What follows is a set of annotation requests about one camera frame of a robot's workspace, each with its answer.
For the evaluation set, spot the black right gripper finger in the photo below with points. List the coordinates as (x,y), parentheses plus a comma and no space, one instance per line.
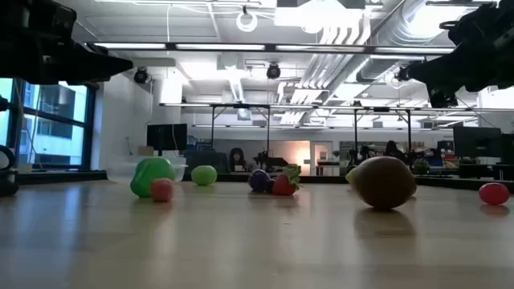
(439,70)
(442,96)

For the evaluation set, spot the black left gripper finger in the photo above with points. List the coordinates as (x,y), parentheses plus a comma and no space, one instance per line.
(100,66)

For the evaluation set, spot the brown toy kiwi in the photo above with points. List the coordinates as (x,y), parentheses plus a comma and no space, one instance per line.
(383,182)

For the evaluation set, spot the red toy tomato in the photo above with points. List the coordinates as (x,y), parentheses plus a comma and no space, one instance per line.
(494,194)

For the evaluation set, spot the green toy bell pepper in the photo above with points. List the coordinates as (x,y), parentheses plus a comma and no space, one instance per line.
(148,172)

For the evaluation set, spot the pink toy raspberry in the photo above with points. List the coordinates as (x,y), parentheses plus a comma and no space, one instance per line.
(162,190)

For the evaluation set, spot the red toy strawberry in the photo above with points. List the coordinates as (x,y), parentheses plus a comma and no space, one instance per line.
(283,185)

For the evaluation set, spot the purple toy eggplant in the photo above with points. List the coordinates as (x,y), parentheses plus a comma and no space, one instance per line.
(258,180)

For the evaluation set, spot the black computer monitor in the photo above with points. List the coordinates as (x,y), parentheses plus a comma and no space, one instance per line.
(476,141)
(166,137)

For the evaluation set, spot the person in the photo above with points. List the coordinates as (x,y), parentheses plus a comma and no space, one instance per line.
(237,159)
(393,150)

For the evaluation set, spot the black rounded fixture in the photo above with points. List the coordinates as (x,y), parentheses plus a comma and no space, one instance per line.
(7,186)

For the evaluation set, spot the light green toy cabbage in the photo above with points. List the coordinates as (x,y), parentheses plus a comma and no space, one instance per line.
(204,175)

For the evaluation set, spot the black ceiling camera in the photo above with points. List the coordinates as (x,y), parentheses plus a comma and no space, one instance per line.
(273,71)
(141,75)
(402,74)

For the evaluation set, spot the black window frame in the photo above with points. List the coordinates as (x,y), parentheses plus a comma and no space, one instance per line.
(89,128)

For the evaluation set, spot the black aluminium table frame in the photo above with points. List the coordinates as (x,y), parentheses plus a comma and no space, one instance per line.
(441,182)

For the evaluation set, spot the black background rig frame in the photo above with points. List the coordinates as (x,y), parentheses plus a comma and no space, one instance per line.
(356,132)
(268,128)

